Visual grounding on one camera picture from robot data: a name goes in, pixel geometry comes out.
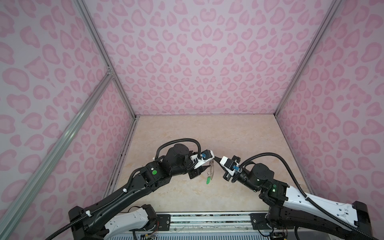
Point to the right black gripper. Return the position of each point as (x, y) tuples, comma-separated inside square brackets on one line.
[(227, 176)]

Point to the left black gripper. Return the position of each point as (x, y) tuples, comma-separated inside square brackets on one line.
[(197, 171)]

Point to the corner aluminium post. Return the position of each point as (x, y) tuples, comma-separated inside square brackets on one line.
[(318, 36), (90, 25)]

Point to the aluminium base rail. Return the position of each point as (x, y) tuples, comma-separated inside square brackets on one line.
[(206, 226)]

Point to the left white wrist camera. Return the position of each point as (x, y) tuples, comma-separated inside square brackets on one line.
[(202, 158)]

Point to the right corner aluminium post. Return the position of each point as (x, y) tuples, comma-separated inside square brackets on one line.
[(318, 36)]

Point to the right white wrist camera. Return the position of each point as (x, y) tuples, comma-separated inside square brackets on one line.
[(231, 165)]

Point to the diagonal aluminium frame bar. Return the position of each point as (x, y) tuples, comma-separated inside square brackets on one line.
[(21, 204)]

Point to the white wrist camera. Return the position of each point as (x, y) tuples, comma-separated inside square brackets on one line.
[(231, 165), (202, 158)]

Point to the left corner aluminium post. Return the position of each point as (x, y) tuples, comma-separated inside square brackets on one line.
[(90, 25)]

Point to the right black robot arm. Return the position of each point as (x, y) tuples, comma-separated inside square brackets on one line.
[(291, 206)]

